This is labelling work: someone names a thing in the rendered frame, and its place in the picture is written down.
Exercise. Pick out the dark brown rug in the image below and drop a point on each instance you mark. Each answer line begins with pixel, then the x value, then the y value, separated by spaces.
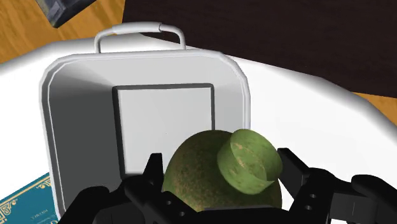
pixel 279 34

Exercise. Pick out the dark grey block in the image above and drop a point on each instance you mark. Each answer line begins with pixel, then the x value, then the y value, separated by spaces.
pixel 63 11

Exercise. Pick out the white round table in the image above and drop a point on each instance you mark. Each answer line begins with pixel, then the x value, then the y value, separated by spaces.
pixel 310 118

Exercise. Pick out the teal book with gold trim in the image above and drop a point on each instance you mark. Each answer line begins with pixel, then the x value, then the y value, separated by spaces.
pixel 29 203

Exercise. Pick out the green round vase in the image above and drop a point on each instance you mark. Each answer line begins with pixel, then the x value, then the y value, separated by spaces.
pixel 201 180

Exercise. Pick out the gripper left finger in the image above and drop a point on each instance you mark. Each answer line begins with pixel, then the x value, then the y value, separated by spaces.
pixel 145 192

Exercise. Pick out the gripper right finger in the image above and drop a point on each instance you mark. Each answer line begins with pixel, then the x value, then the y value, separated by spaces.
pixel 322 192

